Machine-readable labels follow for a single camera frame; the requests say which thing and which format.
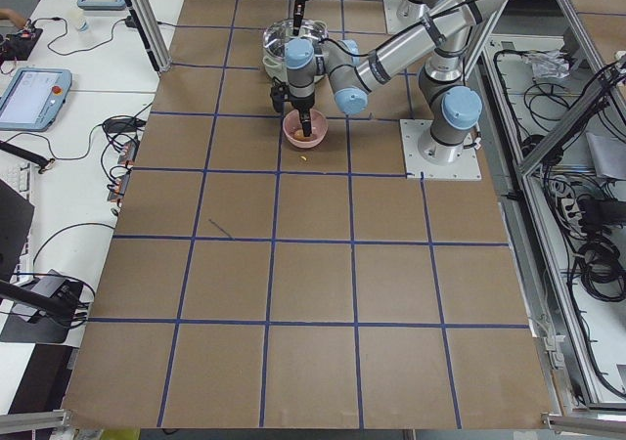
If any black power adapter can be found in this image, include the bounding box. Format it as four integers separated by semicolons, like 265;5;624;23
102;116;146;134

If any crumpled white paper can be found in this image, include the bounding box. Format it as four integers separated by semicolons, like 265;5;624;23
524;51;570;79

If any black monitor stand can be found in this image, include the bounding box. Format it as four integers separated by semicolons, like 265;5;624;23
0;178;84;346

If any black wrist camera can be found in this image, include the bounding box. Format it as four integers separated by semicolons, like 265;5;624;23
270;82;289;114

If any mint green steel pot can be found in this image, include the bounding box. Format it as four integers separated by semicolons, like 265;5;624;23
262;19;330;85

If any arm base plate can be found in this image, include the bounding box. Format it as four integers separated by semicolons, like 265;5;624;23
400;119;482;182
382;0;430;35

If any pink bowl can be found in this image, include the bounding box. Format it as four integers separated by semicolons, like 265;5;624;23
283;110;328;149

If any black handheld tool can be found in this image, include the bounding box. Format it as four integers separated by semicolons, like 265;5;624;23
0;141;55;173

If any aluminium frame post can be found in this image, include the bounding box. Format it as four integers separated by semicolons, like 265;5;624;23
124;0;172;73

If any black cable bundle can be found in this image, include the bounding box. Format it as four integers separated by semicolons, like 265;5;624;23
566;237;626;304

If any brown egg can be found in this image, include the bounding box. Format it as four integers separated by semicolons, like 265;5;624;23
293;129;305;141

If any near blue teach pendant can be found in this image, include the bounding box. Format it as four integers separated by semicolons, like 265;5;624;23
1;67;72;132

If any white paper cup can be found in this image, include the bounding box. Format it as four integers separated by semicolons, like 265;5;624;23
71;8;89;32

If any white keyboard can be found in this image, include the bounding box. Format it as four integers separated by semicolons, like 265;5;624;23
1;162;34;284

